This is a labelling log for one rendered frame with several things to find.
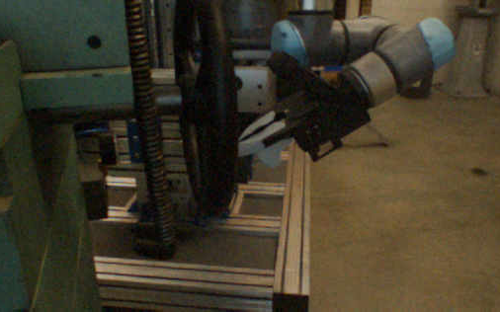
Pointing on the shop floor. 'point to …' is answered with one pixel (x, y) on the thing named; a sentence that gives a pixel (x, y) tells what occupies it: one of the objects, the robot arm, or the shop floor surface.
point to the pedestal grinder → (469, 51)
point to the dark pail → (418, 89)
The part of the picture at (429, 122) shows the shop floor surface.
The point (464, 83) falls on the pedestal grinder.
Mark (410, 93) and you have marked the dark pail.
